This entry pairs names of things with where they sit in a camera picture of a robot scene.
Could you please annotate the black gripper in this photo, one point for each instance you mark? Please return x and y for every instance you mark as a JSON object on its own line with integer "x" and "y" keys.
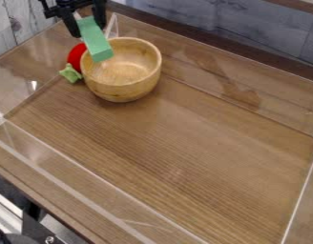
{"x": 65, "y": 7}

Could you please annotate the green rectangular block stick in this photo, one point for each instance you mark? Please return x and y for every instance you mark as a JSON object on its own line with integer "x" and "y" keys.
{"x": 95, "y": 40}

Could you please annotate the light wooden bowl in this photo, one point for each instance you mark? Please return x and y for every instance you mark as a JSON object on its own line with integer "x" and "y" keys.
{"x": 128, "y": 75}

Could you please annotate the red plush strawberry toy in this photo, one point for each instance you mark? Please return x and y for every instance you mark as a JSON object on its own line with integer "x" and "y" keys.
{"x": 72, "y": 70}

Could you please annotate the black table clamp mount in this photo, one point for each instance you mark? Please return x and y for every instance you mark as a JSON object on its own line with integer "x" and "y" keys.
{"x": 37, "y": 232}

